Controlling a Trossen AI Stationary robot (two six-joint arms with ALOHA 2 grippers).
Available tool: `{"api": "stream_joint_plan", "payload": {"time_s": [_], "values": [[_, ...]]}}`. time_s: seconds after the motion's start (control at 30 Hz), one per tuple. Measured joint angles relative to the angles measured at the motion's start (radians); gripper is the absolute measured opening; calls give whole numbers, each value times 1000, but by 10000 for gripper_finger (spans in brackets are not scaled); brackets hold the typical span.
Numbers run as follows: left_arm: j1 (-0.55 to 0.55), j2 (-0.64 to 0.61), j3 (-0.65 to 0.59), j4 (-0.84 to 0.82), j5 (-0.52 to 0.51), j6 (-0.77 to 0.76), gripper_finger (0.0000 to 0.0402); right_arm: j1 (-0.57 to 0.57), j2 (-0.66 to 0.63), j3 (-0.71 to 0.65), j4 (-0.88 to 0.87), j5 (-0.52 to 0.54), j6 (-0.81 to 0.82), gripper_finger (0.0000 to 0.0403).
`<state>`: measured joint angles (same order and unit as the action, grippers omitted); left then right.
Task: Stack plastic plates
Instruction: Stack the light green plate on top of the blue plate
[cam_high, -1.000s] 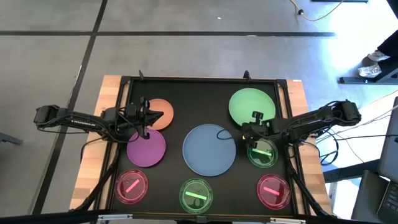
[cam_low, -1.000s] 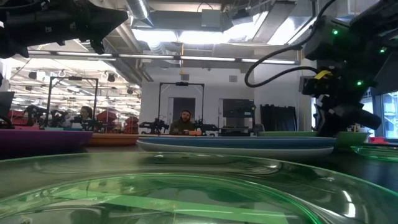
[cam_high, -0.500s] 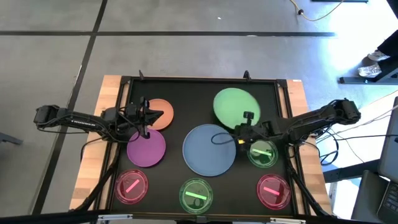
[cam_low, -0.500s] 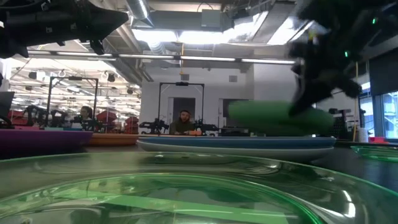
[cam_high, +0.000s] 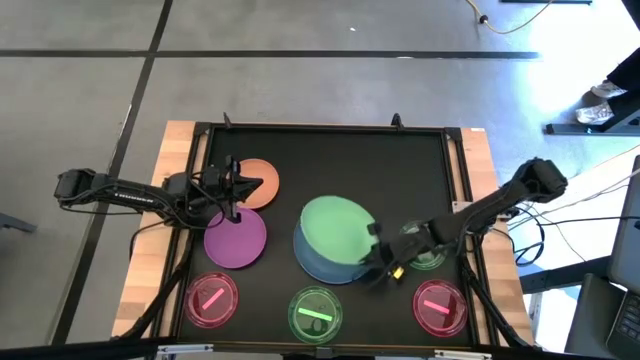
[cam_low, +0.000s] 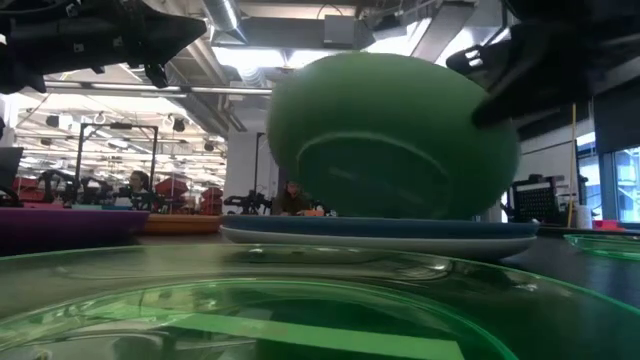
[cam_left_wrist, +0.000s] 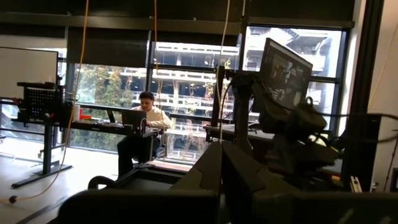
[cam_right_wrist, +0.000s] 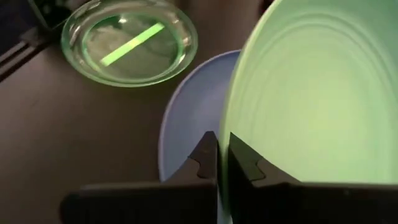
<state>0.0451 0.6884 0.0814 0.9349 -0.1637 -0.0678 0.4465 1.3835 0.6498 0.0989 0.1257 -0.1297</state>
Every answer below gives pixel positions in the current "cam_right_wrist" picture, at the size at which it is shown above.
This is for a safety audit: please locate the black aluminium table frame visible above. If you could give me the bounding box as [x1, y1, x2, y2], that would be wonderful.
[0, 26, 60, 82]

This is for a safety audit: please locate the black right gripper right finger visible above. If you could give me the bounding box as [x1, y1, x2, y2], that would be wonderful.
[228, 132, 398, 224]

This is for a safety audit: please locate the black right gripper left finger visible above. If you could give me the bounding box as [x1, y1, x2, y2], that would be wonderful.
[60, 131, 218, 224]

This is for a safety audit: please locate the large green plastic plate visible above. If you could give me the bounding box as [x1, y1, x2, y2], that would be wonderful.
[217, 0, 398, 216]

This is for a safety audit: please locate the large blue plastic plate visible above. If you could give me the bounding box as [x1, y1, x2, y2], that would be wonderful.
[157, 49, 242, 224]

